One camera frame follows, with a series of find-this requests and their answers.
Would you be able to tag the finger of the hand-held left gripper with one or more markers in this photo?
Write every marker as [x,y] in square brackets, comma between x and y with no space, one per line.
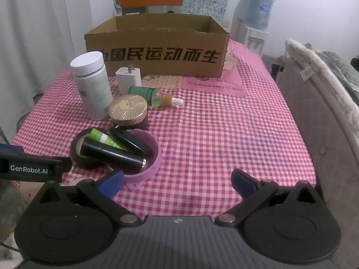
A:
[11,148]

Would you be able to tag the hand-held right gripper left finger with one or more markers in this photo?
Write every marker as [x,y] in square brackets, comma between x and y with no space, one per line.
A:
[110,185]

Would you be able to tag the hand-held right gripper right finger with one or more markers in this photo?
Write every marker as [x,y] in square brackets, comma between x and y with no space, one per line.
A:
[244,183]

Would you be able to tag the black cylinder tube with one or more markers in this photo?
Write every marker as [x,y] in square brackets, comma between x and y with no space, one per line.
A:
[112,154]

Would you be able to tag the black tape roll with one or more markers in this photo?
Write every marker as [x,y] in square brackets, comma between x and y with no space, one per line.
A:
[77,157]

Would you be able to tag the green lip balm tube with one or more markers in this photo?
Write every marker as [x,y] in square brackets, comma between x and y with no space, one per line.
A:
[105,137]

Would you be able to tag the black key fob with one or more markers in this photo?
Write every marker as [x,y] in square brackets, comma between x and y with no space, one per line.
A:
[130,141]

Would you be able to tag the purple collapsible cup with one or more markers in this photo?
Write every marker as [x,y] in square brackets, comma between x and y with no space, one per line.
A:
[154,157]

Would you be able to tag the gold lid cosmetic jar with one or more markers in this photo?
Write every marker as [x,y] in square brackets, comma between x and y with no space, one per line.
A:
[127,109]

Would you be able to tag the green dropper bottle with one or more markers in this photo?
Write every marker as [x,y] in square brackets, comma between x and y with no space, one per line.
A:
[151,95]

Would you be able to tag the white supplement bottle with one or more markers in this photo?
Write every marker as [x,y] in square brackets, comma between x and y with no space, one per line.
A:
[91,86]

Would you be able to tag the white charger plug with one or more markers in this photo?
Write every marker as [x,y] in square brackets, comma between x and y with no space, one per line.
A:
[127,80]

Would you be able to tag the brown cardboard box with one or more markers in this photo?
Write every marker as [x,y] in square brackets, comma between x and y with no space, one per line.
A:
[157,50]

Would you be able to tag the red checked tablecloth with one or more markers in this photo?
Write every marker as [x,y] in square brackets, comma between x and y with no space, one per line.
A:
[210,134]

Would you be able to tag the white curtain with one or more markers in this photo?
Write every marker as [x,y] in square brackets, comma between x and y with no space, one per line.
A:
[42,33]

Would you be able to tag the white fluffy blanket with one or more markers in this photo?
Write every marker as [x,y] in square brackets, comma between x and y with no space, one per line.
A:
[317,70]

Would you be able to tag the green blanket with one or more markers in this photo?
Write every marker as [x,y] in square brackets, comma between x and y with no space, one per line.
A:
[342,67]

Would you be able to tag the grey padded bed frame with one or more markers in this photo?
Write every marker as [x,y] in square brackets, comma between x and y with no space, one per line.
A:
[305,123]

